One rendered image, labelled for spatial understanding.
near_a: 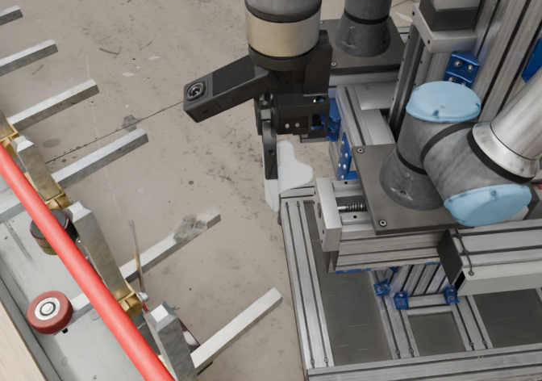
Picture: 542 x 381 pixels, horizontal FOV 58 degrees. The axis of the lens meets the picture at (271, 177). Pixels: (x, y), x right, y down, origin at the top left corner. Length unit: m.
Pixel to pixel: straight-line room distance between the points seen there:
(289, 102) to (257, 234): 1.65
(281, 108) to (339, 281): 1.34
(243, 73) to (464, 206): 0.41
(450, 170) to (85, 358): 0.96
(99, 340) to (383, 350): 0.91
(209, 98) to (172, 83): 2.39
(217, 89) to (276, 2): 0.13
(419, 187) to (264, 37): 0.56
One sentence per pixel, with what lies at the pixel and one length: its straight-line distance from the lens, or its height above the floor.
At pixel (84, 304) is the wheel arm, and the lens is 1.13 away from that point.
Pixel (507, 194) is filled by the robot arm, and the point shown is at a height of 1.25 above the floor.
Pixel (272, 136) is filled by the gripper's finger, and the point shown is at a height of 1.43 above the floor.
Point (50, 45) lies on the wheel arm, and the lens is 1.63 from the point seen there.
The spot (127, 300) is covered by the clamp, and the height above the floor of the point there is 0.87.
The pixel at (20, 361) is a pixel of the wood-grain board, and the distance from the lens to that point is 1.08.
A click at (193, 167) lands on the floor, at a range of 2.44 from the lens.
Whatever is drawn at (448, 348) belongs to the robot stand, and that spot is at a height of 0.21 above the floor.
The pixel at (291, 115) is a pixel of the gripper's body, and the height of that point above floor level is 1.44.
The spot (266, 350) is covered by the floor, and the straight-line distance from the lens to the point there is 1.94.
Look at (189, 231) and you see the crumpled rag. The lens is 1.16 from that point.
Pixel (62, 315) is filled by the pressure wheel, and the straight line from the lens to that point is 1.08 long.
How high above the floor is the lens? 1.82
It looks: 50 degrees down
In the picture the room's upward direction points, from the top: straight up
